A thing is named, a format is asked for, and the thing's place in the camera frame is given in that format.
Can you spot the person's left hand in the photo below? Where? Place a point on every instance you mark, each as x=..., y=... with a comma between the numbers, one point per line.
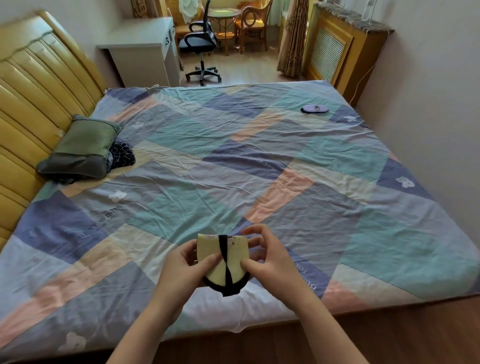
x=176, y=279

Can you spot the person's right hand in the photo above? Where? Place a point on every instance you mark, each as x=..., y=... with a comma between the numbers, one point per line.
x=279, y=268

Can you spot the person's left thumb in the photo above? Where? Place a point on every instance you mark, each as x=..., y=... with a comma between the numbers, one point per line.
x=210, y=262

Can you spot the person's right middle finger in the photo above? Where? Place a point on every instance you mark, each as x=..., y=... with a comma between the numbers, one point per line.
x=255, y=242

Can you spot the person's right thumb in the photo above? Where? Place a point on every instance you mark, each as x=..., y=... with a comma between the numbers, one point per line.
x=251, y=267

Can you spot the person's right forearm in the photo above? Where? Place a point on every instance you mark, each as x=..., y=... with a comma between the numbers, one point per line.
x=326, y=330

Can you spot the person's left forearm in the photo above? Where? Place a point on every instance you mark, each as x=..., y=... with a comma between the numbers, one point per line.
x=144, y=333

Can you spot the pastel patchwork bed sheet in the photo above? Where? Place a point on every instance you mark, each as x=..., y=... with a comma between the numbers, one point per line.
x=232, y=168

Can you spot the dark patterned cloth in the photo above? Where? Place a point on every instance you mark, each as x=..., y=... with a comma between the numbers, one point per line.
x=123, y=155

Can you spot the purple eye mask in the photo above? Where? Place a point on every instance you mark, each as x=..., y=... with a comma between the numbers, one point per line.
x=314, y=108

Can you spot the green grey pillow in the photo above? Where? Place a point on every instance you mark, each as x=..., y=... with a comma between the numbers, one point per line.
x=82, y=148

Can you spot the brown patterned curtain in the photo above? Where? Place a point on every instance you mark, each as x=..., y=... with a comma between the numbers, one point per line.
x=294, y=37
x=142, y=7

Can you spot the black office chair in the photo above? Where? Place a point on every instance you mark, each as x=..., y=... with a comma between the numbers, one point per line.
x=198, y=41

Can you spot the wooden radiator cover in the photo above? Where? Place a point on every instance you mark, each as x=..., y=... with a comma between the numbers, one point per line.
x=337, y=48

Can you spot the wicker armchair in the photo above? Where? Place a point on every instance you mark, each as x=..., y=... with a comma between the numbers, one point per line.
x=253, y=22
x=176, y=15

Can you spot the round wicker glass table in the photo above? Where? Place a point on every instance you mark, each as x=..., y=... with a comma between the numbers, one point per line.
x=225, y=17

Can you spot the white desk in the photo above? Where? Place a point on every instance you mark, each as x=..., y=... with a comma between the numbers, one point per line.
x=142, y=45

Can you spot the white cloth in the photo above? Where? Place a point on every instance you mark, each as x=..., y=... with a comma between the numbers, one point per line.
x=189, y=9

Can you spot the yellow padded headboard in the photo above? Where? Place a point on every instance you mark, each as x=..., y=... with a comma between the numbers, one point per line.
x=33, y=93

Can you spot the white stand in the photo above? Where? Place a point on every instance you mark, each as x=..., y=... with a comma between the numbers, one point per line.
x=370, y=10

